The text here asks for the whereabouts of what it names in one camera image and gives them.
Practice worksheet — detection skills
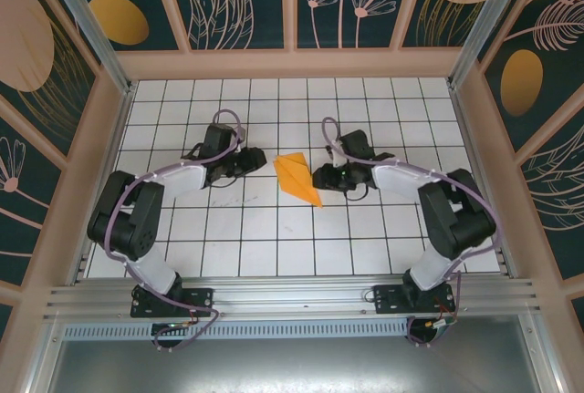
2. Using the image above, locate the orange square paper sheet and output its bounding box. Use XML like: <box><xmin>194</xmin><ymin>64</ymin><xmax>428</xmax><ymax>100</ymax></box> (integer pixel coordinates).
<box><xmin>272</xmin><ymin>150</ymin><xmax>327</xmax><ymax>209</ymax></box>

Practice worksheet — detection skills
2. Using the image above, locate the grey metal sheet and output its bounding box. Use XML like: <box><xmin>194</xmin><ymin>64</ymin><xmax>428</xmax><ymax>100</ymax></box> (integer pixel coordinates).
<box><xmin>26</xmin><ymin>315</ymin><xmax>562</xmax><ymax>393</ymax></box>

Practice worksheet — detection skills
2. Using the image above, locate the small green circuit board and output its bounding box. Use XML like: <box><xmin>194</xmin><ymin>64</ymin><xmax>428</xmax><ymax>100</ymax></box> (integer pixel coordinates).
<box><xmin>428</xmin><ymin>316</ymin><xmax>458</xmax><ymax>334</ymax></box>

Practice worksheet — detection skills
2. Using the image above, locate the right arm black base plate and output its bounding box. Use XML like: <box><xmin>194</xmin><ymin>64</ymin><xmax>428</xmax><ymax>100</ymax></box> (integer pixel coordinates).
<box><xmin>372</xmin><ymin>284</ymin><xmax>456</xmax><ymax>316</ymax></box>

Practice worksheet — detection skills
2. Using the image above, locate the aluminium mounting rail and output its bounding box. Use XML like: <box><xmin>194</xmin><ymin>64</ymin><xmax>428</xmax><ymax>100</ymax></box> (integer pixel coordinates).
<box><xmin>43</xmin><ymin>275</ymin><xmax>544</xmax><ymax>321</ymax></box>

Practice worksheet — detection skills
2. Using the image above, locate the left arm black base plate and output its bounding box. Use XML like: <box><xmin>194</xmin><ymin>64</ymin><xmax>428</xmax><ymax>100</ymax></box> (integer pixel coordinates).
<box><xmin>130</xmin><ymin>286</ymin><xmax>215</xmax><ymax>319</ymax></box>

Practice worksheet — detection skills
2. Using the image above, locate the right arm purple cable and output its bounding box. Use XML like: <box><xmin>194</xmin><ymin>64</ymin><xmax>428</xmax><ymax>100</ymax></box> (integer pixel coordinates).
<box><xmin>321</xmin><ymin>115</ymin><xmax>503</xmax><ymax>348</ymax></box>

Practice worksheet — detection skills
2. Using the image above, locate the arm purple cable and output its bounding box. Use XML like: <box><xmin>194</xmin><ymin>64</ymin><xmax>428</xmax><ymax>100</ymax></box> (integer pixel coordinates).
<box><xmin>321</xmin><ymin>115</ymin><xmax>503</xmax><ymax>348</ymax></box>
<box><xmin>103</xmin><ymin>109</ymin><xmax>247</xmax><ymax>352</ymax></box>

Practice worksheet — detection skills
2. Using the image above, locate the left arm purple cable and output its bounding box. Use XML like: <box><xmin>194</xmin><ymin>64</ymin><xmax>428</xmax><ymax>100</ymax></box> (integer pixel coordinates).
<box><xmin>103</xmin><ymin>109</ymin><xmax>247</xmax><ymax>352</ymax></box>

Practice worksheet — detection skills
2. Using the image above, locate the aluminium side rail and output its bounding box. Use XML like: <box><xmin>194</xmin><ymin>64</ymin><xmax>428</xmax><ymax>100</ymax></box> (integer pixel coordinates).
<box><xmin>71</xmin><ymin>80</ymin><xmax>139</xmax><ymax>285</ymax></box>
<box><xmin>446</xmin><ymin>78</ymin><xmax>519</xmax><ymax>278</ymax></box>

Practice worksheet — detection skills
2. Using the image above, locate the slotted grey cable duct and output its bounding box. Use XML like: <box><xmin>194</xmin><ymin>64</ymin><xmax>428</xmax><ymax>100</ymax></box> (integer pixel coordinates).
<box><xmin>61</xmin><ymin>317</ymin><xmax>412</xmax><ymax>340</ymax></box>

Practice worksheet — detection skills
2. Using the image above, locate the aluminium frame post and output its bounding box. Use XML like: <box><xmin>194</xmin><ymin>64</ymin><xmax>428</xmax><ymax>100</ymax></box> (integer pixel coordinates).
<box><xmin>36</xmin><ymin>0</ymin><xmax>138</xmax><ymax>96</ymax></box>
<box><xmin>446</xmin><ymin>0</ymin><xmax>535</xmax><ymax>89</ymax></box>

